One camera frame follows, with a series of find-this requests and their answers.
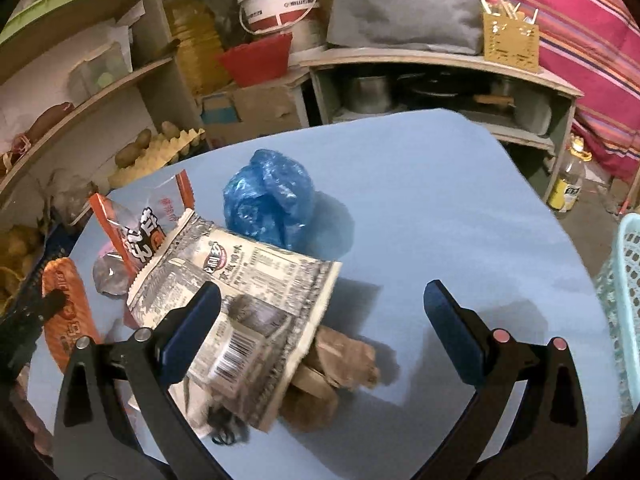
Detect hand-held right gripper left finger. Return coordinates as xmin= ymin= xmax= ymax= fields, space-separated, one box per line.
xmin=52 ymin=280 xmax=231 ymax=480

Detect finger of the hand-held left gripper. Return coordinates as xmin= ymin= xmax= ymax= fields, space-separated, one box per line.
xmin=0 ymin=289 xmax=67 ymax=378

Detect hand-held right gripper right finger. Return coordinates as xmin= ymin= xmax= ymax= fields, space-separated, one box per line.
xmin=415 ymin=280 xmax=588 ymax=480

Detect orange snack packet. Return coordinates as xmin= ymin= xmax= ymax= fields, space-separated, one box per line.
xmin=41 ymin=257 xmax=101 ymax=376

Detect white printed snack wrapper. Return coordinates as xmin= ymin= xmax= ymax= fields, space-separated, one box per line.
xmin=125 ymin=210 xmax=344 ymax=434

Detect brown scouring pad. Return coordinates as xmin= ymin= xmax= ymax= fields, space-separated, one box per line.
xmin=277 ymin=325 xmax=382 ymax=434

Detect teal plastic basket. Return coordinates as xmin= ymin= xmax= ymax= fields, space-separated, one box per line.
xmin=594 ymin=212 xmax=640 ymax=418

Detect orange clear snack wrapper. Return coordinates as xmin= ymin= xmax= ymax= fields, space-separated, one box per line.
xmin=89 ymin=169 xmax=196 ymax=286

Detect clear plastic food bag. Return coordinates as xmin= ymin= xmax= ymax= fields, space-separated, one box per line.
xmin=50 ymin=170 xmax=109 ymax=227

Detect blue plastic bag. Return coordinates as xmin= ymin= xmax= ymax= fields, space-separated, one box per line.
xmin=222 ymin=149 xmax=317 ymax=252

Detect yellow egg tray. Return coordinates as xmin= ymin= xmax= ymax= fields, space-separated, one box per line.
xmin=107 ymin=127 xmax=207 ymax=189

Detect clear plastic bottle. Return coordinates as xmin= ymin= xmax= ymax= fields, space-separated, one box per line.
xmin=547 ymin=137 xmax=589 ymax=213

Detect sweet potato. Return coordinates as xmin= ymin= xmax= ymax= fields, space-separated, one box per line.
xmin=25 ymin=102 xmax=76 ymax=144

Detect grey lidded pot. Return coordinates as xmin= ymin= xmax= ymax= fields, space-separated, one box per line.
xmin=514 ymin=87 xmax=554 ymax=136

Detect cardboard box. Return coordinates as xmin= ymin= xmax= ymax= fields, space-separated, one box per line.
xmin=200 ymin=72 xmax=311 ymax=148

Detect black wok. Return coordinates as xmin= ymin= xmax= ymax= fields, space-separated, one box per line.
xmin=397 ymin=72 xmax=516 ymax=111

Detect metal pot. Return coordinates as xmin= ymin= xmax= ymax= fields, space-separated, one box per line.
xmin=345 ymin=75 xmax=394 ymax=115

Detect wooden shelf unit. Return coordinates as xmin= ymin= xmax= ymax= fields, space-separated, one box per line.
xmin=0 ymin=0 xmax=207 ymax=221

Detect wooden cabinet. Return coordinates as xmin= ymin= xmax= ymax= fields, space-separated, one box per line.
xmin=299 ymin=49 xmax=585 ymax=206

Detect red plastic basket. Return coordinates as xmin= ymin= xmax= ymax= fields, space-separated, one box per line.
xmin=216 ymin=34 xmax=294 ymax=87

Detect yellow cooking oil bottle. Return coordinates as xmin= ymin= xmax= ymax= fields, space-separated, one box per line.
xmin=161 ymin=0 xmax=231 ymax=97

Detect yellow chopstick holder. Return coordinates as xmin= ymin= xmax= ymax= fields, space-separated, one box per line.
xmin=481 ymin=0 xmax=542 ymax=73

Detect green plastic tray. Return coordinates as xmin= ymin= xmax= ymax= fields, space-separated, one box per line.
xmin=0 ymin=0 xmax=89 ymax=47

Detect pink striped cloth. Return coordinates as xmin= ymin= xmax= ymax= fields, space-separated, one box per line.
xmin=472 ymin=0 xmax=640 ymax=183

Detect grey cloth bag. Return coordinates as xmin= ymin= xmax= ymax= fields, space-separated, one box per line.
xmin=326 ymin=0 xmax=485 ymax=56

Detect white plastic bucket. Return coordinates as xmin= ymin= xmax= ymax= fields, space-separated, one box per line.
xmin=236 ymin=0 xmax=329 ymax=54

